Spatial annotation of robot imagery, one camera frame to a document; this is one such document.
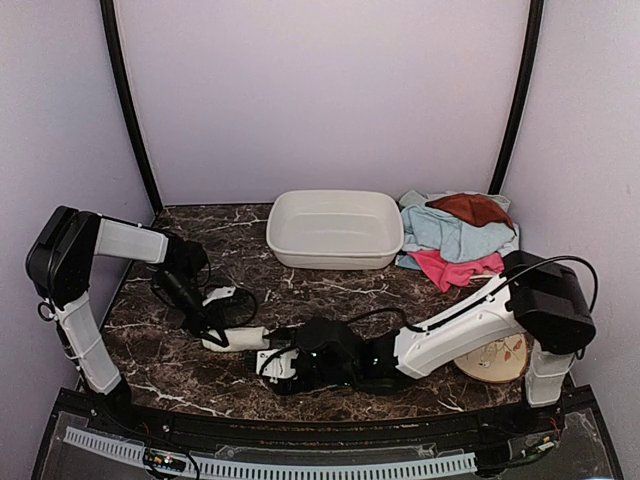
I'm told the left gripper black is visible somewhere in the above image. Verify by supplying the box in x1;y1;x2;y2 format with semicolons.
156;270;230;348

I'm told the white embroidered towel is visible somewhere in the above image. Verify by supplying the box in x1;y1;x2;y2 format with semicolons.
201;327;270;353

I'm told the white plastic basin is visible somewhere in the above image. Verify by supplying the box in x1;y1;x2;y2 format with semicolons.
266;189;404;270

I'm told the pink towel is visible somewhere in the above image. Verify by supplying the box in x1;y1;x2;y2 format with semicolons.
395;251;504;293

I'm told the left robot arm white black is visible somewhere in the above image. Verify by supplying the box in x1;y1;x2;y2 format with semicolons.
26;206;222;436

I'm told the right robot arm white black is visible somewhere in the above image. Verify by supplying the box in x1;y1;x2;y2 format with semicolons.
256;250;596;434

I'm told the light blue towel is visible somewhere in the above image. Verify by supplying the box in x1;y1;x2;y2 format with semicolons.
401;205;520;264

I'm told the round floral wooden plate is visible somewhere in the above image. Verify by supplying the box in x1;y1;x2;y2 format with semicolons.
453;334;529;384

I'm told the dark red towel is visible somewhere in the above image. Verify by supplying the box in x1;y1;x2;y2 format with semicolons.
425;193;514;230

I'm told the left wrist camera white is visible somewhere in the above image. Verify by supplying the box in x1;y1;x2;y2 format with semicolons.
202;287;236;306

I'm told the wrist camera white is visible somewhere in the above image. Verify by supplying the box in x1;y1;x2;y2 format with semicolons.
202;287;236;306
255;347;299;384

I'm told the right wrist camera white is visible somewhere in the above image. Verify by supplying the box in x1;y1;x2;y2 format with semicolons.
255;347;299;384

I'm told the left camera black cable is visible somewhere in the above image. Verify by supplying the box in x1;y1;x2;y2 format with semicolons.
149;254;259;334

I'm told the black front rail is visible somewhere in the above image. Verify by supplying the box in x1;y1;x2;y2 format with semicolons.
89;394;596;454

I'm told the white slotted cable duct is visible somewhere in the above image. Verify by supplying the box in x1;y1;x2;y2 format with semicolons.
63;426;478;479

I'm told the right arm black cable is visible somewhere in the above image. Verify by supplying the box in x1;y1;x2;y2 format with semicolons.
349;255;600;336

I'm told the left black frame post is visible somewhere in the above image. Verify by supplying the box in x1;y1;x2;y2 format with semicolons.
99;0;164;215

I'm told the black frame post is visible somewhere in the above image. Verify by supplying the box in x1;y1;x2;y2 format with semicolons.
488;0;545;195
99;0;164;215

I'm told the right black frame post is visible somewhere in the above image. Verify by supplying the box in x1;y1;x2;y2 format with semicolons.
488;0;545;195

